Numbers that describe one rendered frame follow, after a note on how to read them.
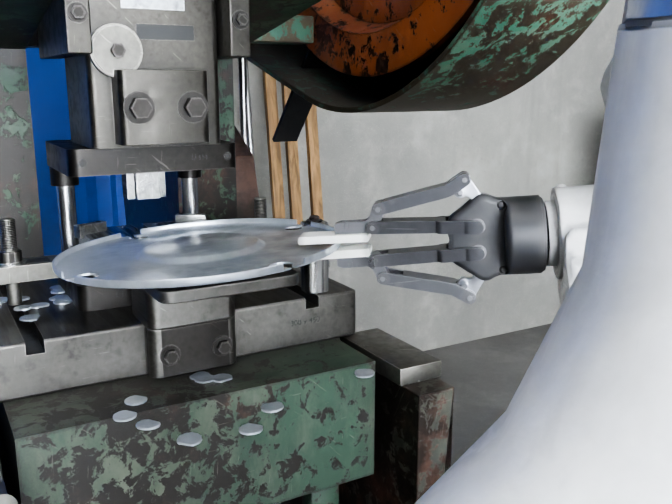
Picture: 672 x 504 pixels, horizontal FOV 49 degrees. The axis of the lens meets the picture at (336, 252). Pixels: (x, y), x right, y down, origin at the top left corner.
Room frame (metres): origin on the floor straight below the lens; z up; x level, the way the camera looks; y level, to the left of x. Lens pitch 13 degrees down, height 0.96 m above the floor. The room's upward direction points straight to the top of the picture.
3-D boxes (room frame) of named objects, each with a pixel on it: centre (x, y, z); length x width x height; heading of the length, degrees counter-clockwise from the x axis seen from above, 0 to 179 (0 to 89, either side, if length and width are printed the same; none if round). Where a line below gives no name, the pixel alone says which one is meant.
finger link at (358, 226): (0.72, -0.02, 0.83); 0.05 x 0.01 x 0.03; 82
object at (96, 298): (0.93, 0.25, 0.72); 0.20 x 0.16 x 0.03; 120
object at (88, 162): (0.93, 0.25, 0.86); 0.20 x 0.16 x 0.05; 120
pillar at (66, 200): (0.93, 0.34, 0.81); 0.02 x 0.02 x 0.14
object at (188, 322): (0.77, 0.16, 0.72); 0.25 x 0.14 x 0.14; 30
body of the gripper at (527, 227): (0.70, -0.15, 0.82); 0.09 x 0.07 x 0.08; 82
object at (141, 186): (0.91, 0.24, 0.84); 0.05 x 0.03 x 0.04; 120
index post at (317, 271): (0.90, 0.03, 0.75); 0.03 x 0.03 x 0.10; 30
